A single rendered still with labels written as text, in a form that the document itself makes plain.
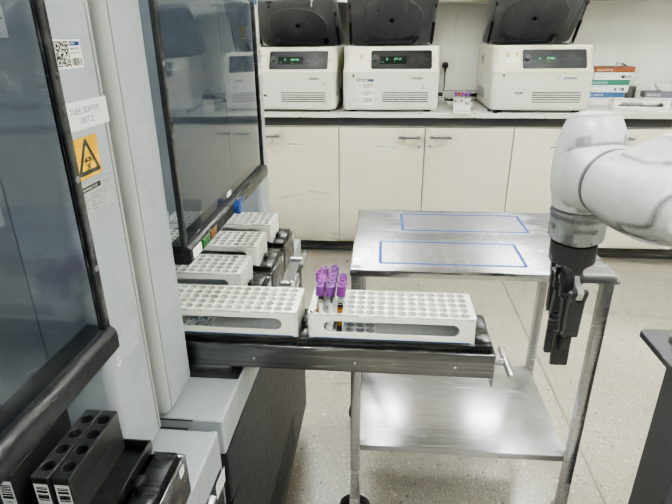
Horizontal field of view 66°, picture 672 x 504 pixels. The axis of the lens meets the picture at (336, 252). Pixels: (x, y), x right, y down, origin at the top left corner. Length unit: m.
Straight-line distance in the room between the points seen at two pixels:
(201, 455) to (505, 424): 1.01
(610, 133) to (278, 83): 2.54
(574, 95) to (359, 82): 1.21
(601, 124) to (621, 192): 0.15
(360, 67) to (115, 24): 2.49
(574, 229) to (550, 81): 2.41
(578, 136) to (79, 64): 0.68
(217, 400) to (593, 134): 0.74
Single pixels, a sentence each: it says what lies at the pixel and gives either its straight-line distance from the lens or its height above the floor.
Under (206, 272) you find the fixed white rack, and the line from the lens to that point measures 1.12.
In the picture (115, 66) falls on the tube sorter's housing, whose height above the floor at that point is 1.29.
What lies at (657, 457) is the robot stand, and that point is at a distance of 1.44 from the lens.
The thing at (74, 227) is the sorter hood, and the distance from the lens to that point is 0.63.
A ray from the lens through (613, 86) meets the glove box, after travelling 3.83.
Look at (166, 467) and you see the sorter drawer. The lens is 0.75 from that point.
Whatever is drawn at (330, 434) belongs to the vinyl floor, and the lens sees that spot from 1.98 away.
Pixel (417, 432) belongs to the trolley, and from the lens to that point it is 1.58.
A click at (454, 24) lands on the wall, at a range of 3.80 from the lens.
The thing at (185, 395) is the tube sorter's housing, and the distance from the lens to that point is 0.99.
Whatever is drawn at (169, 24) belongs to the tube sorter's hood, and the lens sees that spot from 0.90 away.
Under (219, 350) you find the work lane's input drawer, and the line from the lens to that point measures 0.99.
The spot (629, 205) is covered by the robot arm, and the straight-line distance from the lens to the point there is 0.75.
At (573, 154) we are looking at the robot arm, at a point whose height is 1.15.
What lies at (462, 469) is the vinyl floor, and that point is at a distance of 1.90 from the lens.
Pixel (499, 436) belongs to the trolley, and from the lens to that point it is 1.61.
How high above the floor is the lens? 1.32
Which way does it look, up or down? 23 degrees down
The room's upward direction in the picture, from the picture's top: 1 degrees counter-clockwise
